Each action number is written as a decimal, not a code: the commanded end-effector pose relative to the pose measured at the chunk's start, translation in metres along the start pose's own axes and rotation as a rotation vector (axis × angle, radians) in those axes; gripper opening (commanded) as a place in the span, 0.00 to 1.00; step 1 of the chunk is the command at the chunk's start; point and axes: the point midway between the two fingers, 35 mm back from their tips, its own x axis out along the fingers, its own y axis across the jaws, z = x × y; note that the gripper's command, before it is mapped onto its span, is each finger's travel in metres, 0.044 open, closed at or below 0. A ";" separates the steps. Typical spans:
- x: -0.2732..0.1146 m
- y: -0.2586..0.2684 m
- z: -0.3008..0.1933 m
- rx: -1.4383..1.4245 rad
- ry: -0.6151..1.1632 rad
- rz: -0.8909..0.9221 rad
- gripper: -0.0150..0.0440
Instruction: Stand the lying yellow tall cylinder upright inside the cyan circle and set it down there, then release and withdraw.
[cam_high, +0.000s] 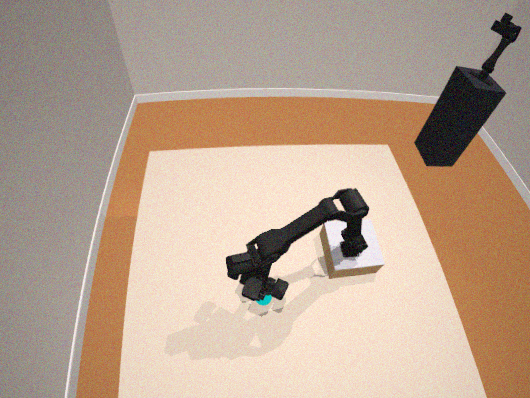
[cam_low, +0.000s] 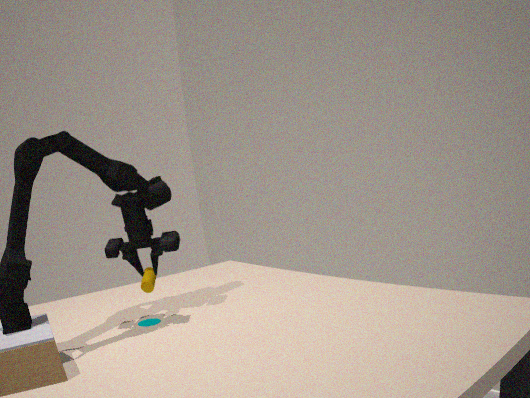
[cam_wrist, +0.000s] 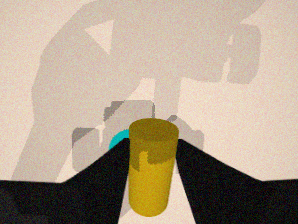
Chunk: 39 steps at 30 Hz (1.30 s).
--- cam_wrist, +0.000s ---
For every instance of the yellow tall cylinder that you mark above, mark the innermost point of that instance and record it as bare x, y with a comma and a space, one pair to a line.
153, 146

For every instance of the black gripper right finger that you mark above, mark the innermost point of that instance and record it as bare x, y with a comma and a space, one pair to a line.
220, 194

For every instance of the cyan circle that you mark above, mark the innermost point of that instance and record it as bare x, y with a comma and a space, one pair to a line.
118, 137

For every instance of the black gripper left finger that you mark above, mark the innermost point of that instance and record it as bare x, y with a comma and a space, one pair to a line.
92, 196

